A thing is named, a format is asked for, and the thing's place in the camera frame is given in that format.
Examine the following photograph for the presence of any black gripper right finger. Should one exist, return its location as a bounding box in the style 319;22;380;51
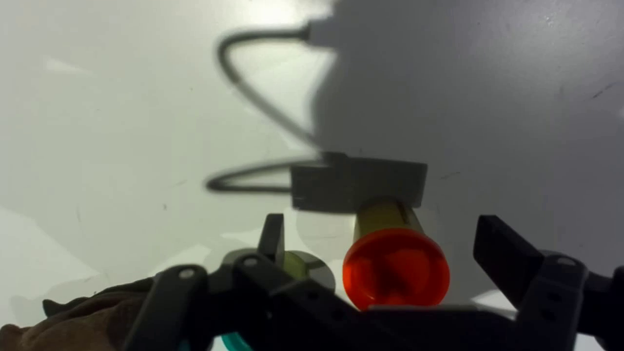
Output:
471;213;624;351

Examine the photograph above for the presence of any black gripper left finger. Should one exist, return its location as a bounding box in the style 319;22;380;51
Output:
122;213;366;351

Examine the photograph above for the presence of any orange lid dough tub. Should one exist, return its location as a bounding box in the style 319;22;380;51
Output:
341;197;452;312

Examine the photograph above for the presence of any brown moose plush toy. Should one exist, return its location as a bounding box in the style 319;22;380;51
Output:
0;275;163;351

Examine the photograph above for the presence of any teal lid dough tub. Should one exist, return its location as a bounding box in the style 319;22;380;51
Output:
206;248;337;351

